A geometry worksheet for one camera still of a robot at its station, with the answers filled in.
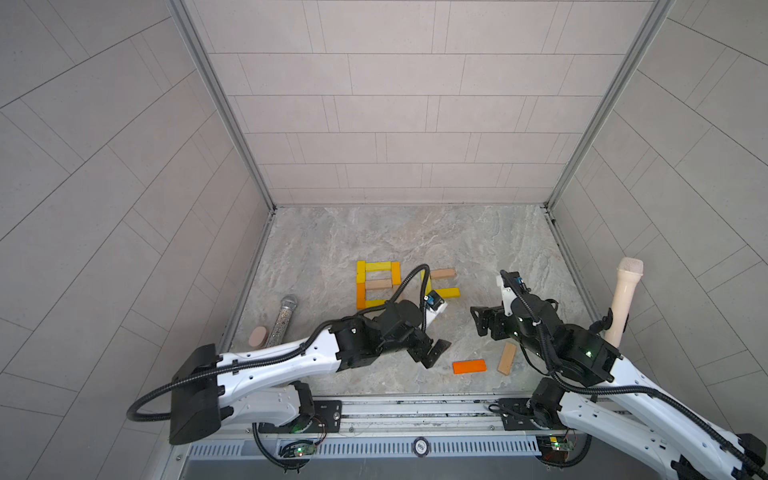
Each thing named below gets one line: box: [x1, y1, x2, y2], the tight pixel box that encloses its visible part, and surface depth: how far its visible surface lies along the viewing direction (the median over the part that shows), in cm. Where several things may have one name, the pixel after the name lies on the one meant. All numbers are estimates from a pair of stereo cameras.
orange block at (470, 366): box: [452, 359, 487, 375], surface depth 82 cm
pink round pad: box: [248, 326, 269, 348], surface depth 84 cm
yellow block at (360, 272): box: [356, 260, 366, 284], surface depth 98 cm
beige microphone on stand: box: [604, 257, 644, 348], surface depth 67 cm
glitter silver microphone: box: [266, 294, 298, 348], surface depth 87 cm
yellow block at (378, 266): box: [366, 262, 392, 272], surface depth 101 cm
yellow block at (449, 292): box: [434, 287, 461, 299], surface depth 96 cm
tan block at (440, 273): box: [430, 268, 456, 279], surface depth 101 cm
